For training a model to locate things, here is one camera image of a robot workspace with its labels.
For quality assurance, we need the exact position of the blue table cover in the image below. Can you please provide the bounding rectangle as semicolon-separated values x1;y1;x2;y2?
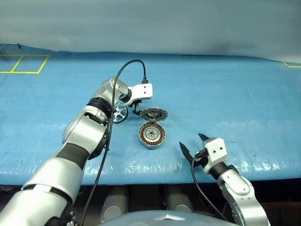
0;42;301;186

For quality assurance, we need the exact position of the motor housing with copper windings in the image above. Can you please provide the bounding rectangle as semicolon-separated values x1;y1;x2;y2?
137;122;167;150

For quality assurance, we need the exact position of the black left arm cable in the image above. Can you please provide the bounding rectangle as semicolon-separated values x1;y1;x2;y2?
81;60;150;226

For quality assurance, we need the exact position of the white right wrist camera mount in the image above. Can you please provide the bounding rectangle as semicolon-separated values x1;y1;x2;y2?
203;138;228;175

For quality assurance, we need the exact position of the grey rounded cylinder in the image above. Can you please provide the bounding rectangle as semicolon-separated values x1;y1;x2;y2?
164;187;195;212
101;187;129;223

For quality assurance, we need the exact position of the silver spoked rotor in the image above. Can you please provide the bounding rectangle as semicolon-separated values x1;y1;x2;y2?
112;102;129;124

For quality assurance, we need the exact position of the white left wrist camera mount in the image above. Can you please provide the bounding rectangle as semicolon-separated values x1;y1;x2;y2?
121;83;153;106

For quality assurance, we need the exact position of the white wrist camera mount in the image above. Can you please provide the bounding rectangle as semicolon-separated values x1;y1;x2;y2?
203;138;228;175
121;83;153;106

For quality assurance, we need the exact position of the black finned motor lid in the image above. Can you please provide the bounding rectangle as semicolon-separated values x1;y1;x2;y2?
140;107;168;123

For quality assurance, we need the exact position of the grey robot torso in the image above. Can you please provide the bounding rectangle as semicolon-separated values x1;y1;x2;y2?
98;210;236;226

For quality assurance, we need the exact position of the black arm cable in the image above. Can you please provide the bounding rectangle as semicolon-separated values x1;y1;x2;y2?
81;60;150;226
190;154;229;222

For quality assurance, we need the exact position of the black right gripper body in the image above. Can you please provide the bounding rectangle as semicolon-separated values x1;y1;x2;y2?
194;147;210;169

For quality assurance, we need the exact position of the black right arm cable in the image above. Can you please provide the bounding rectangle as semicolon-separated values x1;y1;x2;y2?
190;154;229;222

